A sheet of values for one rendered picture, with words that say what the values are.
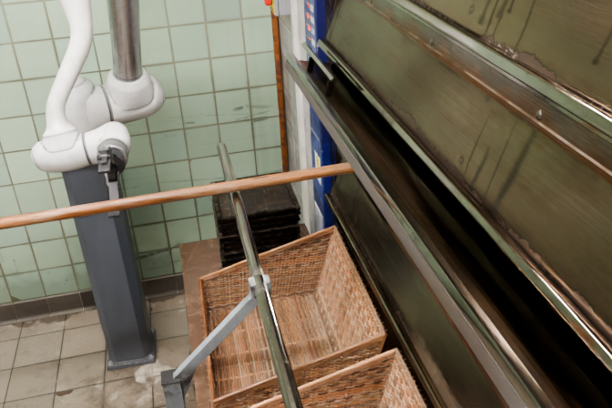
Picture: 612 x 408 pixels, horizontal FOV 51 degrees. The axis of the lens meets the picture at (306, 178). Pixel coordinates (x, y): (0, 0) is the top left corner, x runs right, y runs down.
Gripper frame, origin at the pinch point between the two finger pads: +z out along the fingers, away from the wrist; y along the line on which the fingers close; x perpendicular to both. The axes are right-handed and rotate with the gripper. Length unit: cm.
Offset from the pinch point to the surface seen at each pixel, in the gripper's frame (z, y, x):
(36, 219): 9.7, -0.8, 17.1
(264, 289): 52, 0, -33
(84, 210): 9.7, -1.1, 5.6
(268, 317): 61, 0, -33
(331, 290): -5, 50, -61
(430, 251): 84, -27, -55
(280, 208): -28, 30, -50
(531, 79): 91, -55, -65
